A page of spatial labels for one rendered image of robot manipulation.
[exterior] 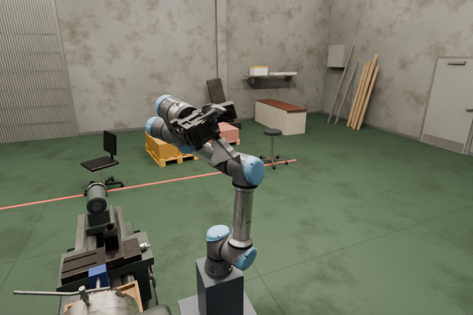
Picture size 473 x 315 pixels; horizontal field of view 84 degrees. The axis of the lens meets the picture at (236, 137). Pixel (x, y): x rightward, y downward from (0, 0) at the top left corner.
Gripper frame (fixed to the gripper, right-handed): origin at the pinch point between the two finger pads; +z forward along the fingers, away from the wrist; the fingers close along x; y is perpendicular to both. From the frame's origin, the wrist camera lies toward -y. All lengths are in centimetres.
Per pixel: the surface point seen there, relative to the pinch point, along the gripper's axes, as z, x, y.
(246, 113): -644, -425, -428
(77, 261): -107, -92, 70
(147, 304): -87, -143, 54
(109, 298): -43, -65, 52
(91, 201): -149, -88, 50
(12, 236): -326, -183, 165
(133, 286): -76, -106, 51
